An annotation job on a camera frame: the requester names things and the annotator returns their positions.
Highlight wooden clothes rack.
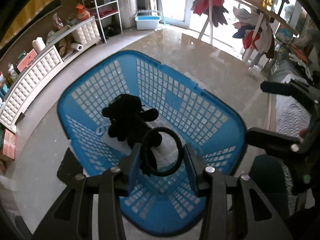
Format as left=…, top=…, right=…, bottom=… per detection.
left=166, top=0, right=301, bottom=67

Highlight white plastic jug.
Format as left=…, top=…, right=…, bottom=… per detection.
left=31, top=37, right=46, bottom=54

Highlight black hair band ring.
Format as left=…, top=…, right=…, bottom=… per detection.
left=139, top=126, right=185, bottom=177

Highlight white tufted TV cabinet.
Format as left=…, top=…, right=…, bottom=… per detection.
left=1, top=16, right=100, bottom=134

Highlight black plush toy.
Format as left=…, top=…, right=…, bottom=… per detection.
left=102, top=94, right=162, bottom=176

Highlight pink drawer box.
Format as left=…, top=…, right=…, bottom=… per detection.
left=16, top=48, right=37, bottom=73

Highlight orange bag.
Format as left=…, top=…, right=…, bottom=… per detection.
left=76, top=3, right=91, bottom=21

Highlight white fluffy towel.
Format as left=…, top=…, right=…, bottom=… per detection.
left=95, top=118, right=185, bottom=170

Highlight standing air conditioner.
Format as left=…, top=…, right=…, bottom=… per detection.
left=118, top=0, right=137, bottom=29

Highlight blue plastic laundry basket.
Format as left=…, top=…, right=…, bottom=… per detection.
left=57, top=50, right=246, bottom=237

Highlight blue white plastic bin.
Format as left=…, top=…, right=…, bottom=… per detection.
left=135, top=10, right=162, bottom=30

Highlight pink cardboard box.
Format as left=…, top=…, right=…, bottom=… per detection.
left=0, top=128, right=17, bottom=161

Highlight white metal shelf rack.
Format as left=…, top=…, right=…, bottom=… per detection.
left=82, top=0, right=123, bottom=42

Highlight white paper roll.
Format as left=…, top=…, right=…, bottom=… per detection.
left=71, top=43, right=83, bottom=51

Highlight dark green square cloth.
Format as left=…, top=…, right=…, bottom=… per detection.
left=56, top=147, right=83, bottom=185

